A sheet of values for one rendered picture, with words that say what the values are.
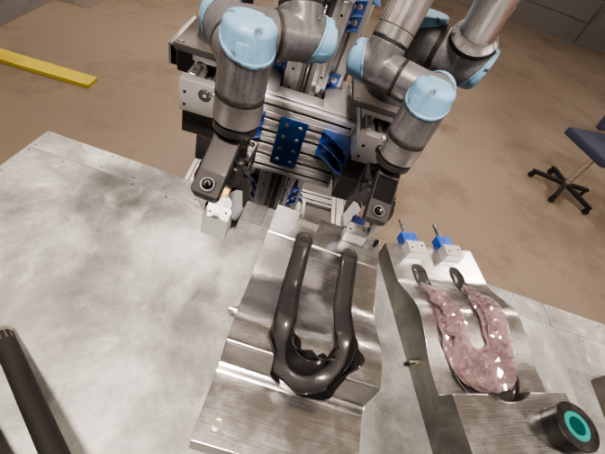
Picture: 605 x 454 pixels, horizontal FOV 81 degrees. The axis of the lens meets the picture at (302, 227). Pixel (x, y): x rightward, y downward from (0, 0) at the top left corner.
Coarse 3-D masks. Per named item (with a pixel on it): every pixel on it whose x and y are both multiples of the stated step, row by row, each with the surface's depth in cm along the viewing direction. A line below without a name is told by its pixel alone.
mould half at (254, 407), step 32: (288, 224) 81; (288, 256) 76; (320, 256) 78; (256, 288) 67; (320, 288) 73; (256, 320) 59; (320, 320) 64; (224, 352) 58; (256, 352) 56; (320, 352) 58; (224, 384) 58; (256, 384) 60; (352, 384) 58; (224, 416) 55; (256, 416) 56; (288, 416) 58; (320, 416) 59; (352, 416) 60; (192, 448) 56; (224, 448) 52; (256, 448) 54; (288, 448) 55; (320, 448) 56; (352, 448) 57
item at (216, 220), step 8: (224, 200) 73; (208, 208) 69; (216, 208) 69; (224, 208) 70; (208, 216) 68; (216, 216) 68; (224, 216) 69; (208, 224) 69; (216, 224) 69; (224, 224) 68; (208, 232) 71; (216, 232) 70; (224, 232) 70
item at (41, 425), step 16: (0, 336) 56; (0, 352) 55; (16, 352) 55; (16, 368) 53; (16, 384) 51; (32, 384) 52; (16, 400) 50; (32, 400) 50; (32, 416) 48; (48, 416) 48; (32, 432) 47; (48, 432) 47; (48, 448) 45; (64, 448) 46
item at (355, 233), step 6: (354, 216) 86; (348, 222) 82; (354, 222) 83; (360, 222) 85; (348, 228) 81; (354, 228) 82; (360, 228) 82; (366, 228) 83; (342, 234) 83; (348, 234) 81; (354, 234) 80; (360, 234) 81; (366, 234) 81; (342, 240) 82; (348, 240) 82; (354, 240) 82; (360, 240) 81; (360, 246) 83
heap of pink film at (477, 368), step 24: (432, 288) 80; (456, 312) 72; (480, 312) 78; (456, 336) 71; (504, 336) 75; (456, 360) 70; (480, 360) 71; (504, 360) 71; (480, 384) 67; (504, 384) 69
